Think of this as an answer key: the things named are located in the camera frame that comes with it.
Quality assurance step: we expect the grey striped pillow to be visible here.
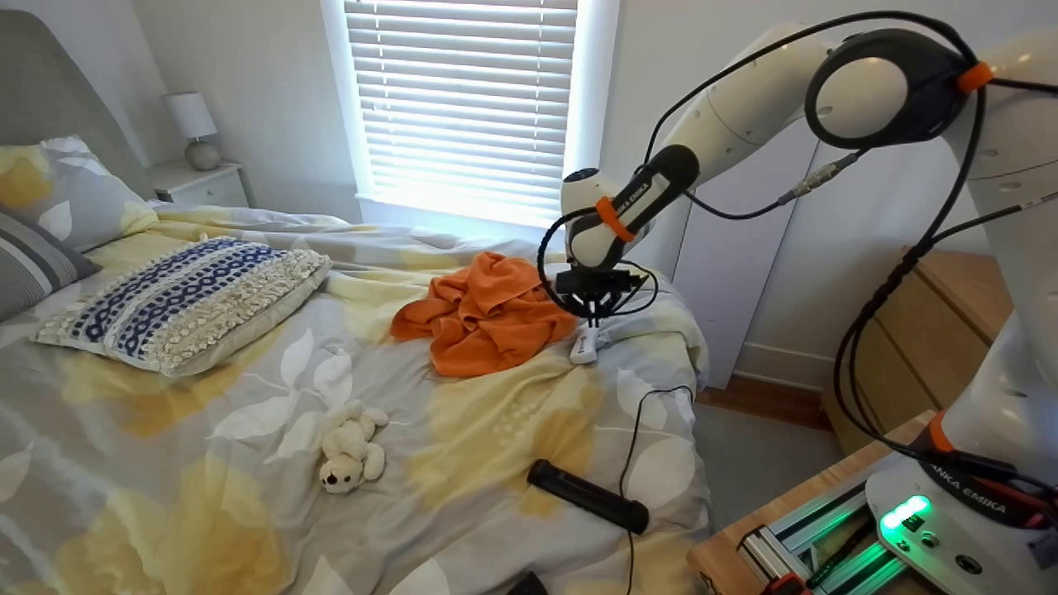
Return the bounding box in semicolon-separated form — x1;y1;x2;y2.
0;209;103;325

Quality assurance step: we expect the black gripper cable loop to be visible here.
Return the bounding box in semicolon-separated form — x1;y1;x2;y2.
535;204;664;325

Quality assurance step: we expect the blue white patterned pillow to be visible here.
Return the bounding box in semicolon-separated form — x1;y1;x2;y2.
30;234;335;383

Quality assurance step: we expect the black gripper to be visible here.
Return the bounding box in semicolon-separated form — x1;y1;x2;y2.
554;264;648;332

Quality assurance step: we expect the white table lamp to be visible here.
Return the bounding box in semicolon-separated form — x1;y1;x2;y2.
167;89;227;175

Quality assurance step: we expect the yellow grey leaf-print duvet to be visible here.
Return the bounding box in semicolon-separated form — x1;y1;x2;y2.
0;200;713;595

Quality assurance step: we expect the aluminium rail mount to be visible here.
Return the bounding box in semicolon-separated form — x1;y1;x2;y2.
736;483;919;595

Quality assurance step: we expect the long black robot cable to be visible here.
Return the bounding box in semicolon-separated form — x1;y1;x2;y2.
639;8;1058;524

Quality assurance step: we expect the white plush toy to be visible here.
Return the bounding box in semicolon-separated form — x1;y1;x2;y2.
314;402;392;496

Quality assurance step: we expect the thin black cable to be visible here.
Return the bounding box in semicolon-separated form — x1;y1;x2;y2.
613;383;698;595

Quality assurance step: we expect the orange cloth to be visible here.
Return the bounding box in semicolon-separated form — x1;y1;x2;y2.
388;250;582;379

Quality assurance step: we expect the white nightstand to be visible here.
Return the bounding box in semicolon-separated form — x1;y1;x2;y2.
147;163;254;212

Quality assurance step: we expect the black stick-shaped device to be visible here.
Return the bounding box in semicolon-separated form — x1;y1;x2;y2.
527;457;655;538

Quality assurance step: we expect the white window blind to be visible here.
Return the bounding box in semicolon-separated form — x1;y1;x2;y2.
340;0;582;230

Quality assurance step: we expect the white closet door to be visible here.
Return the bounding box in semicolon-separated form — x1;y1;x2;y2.
669;134;995;391

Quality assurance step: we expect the brown wooden dresser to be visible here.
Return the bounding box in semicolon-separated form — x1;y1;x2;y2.
824;249;1011;457

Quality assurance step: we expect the yellow grey leaf-print pillow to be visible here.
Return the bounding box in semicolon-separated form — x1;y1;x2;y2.
0;133;161;257

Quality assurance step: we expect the grey upholstered headboard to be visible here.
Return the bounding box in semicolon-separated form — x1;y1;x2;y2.
0;8;158;200

